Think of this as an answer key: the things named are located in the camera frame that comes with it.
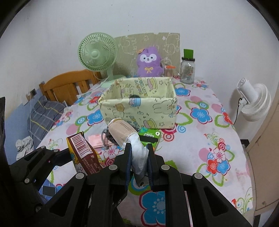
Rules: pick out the glass jar with green lid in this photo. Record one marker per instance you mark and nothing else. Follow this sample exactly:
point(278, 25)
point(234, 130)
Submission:
point(187, 69)

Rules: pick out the beige wooden cabinet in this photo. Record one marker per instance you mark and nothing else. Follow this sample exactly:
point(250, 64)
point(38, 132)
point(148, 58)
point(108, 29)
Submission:
point(266, 141)

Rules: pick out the green packet with black label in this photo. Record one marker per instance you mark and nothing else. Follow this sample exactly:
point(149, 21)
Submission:
point(150, 136)

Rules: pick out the wall socket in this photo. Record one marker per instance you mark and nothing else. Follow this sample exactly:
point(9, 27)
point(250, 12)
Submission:
point(33, 92)

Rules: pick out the floral tablecloth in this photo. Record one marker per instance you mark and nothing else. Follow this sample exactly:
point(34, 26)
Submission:
point(200, 131)

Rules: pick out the purple plush toy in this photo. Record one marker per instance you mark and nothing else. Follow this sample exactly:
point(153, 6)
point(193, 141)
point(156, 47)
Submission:
point(149, 63)

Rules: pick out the yellow printed fabric storage box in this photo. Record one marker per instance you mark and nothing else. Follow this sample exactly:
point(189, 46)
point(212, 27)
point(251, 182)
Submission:
point(139, 111)

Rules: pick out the pink paper packet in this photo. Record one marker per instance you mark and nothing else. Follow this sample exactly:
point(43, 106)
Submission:
point(94, 140)

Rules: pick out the yellow and brown snack box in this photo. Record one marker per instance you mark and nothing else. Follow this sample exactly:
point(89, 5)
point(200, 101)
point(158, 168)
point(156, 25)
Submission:
point(85, 155)

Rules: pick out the printed cardboard panel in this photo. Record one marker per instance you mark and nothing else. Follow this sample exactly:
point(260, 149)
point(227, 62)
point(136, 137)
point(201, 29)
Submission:
point(130, 43)

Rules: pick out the grey plaid pillow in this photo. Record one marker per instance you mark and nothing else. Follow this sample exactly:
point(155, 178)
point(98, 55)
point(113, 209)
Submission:
point(43, 117)

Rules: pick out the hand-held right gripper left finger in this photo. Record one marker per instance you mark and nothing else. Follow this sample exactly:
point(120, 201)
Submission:
point(128, 165)

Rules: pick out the white and beige soft packet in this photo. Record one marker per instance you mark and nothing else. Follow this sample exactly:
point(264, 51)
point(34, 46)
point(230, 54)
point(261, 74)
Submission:
point(122, 131)

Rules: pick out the green desk fan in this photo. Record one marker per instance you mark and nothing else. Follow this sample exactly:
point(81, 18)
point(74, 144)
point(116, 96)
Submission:
point(98, 52)

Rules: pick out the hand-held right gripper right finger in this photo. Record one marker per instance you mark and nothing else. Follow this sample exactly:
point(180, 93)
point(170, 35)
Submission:
point(150, 165)

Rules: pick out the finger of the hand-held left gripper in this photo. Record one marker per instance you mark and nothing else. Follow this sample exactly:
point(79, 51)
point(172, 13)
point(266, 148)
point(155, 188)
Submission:
point(43, 159)
point(32, 192)

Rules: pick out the white standing fan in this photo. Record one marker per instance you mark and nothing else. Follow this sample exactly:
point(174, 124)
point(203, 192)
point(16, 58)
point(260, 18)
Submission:
point(255, 102)

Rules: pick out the cotton swab container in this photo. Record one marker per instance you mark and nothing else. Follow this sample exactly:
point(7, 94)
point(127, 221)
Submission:
point(169, 71)

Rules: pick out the crumpled white grey cloth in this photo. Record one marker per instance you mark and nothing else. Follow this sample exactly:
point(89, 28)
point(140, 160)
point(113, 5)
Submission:
point(24, 146)

